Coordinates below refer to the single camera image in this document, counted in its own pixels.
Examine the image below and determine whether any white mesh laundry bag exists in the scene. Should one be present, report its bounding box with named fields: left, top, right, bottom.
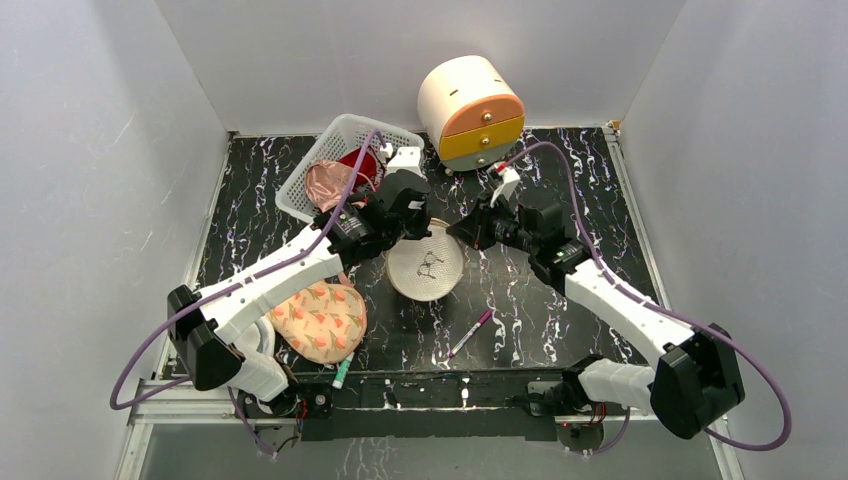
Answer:
left=386, top=218, right=465, bottom=302

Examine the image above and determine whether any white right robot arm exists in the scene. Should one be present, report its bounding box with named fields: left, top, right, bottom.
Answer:
left=447, top=196, right=745, bottom=439

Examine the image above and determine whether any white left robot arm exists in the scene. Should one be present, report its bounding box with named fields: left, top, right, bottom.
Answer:
left=166, top=170, right=431, bottom=416

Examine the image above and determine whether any red bra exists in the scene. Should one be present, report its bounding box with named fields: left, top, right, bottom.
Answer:
left=338, top=147, right=384, bottom=191

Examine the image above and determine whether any pink satin bra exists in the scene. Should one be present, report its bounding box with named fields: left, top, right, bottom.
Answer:
left=304, top=160, right=353, bottom=213

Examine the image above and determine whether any peach floral bra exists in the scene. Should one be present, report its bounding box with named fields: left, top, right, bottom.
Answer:
left=266, top=274, right=367, bottom=364

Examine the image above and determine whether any white mesh bag lid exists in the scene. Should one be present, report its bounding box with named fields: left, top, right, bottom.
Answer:
left=234, top=316, right=276, bottom=357

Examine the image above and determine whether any pink pen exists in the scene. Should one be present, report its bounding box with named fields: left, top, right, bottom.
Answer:
left=448, top=309, right=493, bottom=358

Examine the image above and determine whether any white plastic basket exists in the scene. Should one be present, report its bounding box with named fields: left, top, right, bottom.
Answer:
left=275, top=114, right=425, bottom=224

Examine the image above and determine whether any round white drawer cabinet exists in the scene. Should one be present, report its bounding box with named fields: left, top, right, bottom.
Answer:
left=417, top=55, right=526, bottom=173

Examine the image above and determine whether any teal white marker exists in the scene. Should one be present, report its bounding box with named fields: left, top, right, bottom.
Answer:
left=331, top=352, right=356, bottom=390

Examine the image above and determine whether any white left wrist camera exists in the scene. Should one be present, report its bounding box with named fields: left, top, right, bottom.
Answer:
left=379, top=143, right=424, bottom=178

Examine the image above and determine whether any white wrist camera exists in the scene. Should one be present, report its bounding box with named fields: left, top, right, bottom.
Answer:
left=379, top=143, right=424, bottom=178
left=487, top=162, right=520, bottom=208

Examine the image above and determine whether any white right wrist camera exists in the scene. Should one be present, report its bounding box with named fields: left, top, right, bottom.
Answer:
left=487, top=162, right=520, bottom=208

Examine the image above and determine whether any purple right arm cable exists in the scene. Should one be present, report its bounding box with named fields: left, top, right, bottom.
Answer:
left=496, top=140, right=794, bottom=453

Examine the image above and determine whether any black table front rail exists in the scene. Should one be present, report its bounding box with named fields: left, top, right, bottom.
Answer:
left=129, top=370, right=727, bottom=444

